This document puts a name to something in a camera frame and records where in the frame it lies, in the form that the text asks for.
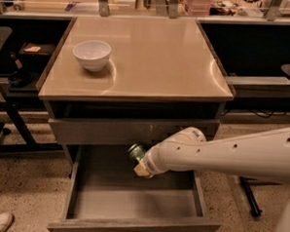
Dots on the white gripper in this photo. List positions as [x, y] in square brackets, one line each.
[149, 162]

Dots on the green soda can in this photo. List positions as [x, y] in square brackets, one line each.
[136, 153]

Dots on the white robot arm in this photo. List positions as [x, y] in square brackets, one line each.
[263, 155]

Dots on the open grey middle drawer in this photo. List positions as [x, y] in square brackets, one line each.
[105, 195]

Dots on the closed grey top drawer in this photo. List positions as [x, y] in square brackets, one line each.
[124, 131]

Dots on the grey drawer cabinet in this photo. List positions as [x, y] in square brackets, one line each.
[158, 68]

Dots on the black table leg bar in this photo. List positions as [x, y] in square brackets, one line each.
[254, 208]

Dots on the white ceramic bowl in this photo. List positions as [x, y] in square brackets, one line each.
[92, 55]

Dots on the black headphones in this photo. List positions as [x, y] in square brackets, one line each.
[20, 79]

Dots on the dark box on shelf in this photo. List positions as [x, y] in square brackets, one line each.
[36, 51]

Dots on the pink stacked containers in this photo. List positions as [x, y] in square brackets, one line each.
[197, 8]

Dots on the black chair frame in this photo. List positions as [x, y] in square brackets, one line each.
[30, 145]

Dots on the metal post left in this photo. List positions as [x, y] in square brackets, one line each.
[104, 8]

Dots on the metal post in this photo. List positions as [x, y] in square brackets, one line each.
[173, 8]
[273, 9]
[104, 8]

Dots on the metal post middle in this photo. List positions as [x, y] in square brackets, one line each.
[173, 8]

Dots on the metal post right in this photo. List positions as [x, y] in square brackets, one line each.
[273, 9]

